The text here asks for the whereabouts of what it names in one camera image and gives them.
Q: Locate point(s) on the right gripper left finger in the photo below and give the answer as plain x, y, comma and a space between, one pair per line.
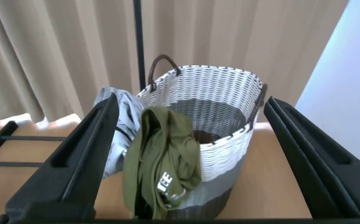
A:
36, 200

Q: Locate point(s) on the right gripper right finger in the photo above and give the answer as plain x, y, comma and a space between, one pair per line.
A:
338, 199

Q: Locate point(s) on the pale grey shorts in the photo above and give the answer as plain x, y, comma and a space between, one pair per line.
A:
125, 124

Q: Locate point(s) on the green long-sleeved shirt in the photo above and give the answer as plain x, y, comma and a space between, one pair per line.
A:
164, 146

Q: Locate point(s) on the white laundry basket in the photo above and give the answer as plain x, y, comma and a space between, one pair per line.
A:
223, 155

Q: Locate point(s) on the black clothes rack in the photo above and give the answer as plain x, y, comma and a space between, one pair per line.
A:
139, 46

